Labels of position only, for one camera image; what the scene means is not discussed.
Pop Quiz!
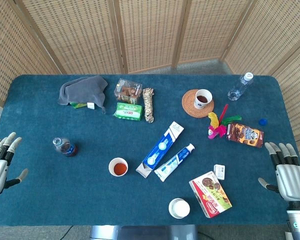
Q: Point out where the coiled beige rope bundle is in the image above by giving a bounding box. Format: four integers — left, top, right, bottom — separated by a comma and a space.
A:
142, 87, 155, 124

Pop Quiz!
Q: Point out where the white paper cup with tea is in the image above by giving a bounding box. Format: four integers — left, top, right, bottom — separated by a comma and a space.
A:
108, 157, 129, 178

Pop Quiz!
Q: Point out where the clear plastic snack box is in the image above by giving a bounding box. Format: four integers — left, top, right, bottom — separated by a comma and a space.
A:
113, 78, 143, 105

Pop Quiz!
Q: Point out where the green tissue pack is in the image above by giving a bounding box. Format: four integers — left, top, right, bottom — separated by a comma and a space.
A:
112, 102, 143, 122

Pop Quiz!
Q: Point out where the black floor cable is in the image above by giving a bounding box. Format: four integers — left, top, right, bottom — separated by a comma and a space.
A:
56, 225, 75, 240

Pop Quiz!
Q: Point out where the upturned paper cup stack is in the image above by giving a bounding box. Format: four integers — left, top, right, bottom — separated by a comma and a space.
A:
168, 197, 191, 220

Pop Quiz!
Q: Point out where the grey cloth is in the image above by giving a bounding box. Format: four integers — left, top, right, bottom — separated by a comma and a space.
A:
57, 74, 109, 115

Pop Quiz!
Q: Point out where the green snack packet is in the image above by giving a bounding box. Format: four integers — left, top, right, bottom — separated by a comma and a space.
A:
69, 101, 88, 110

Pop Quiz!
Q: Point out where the small dark drink bottle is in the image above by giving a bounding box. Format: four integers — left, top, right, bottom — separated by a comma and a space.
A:
52, 136, 79, 158

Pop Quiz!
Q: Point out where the woven bamboo folding screen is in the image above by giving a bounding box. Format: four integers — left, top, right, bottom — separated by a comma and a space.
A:
0, 0, 300, 180

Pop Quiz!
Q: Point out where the red white biscuit box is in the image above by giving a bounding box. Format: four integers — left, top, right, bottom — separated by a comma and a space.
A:
188, 170, 233, 219

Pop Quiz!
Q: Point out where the clear water bottle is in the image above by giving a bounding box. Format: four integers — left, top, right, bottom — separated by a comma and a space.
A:
227, 72, 255, 102

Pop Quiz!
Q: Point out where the blue white toothpaste tube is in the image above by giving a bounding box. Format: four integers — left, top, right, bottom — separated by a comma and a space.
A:
154, 143, 196, 183

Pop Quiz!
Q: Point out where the round woven rattan coaster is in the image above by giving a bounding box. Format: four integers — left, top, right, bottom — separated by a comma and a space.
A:
181, 89, 215, 119

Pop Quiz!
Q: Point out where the colourful feather shuttlecock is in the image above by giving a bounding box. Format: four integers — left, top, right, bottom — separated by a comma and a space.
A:
206, 103, 243, 140

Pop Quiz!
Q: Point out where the brown cookie bag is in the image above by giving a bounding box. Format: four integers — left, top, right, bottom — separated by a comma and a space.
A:
226, 122, 265, 149

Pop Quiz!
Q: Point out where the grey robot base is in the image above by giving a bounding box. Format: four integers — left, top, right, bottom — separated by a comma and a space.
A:
89, 224, 198, 240

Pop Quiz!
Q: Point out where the blue table cover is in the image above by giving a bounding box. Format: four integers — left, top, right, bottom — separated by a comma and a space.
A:
0, 74, 300, 227

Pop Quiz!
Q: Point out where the blue flower paper cup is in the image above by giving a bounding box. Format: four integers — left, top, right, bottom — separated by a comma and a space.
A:
193, 88, 213, 110

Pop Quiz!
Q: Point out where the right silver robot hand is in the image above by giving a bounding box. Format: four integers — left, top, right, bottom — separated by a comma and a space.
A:
257, 141, 300, 203

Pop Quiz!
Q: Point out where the small printed white box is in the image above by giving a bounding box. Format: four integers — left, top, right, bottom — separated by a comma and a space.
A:
213, 163, 226, 181

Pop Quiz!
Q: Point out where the blue white toothpaste box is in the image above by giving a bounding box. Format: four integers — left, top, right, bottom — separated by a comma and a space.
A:
135, 121, 185, 179

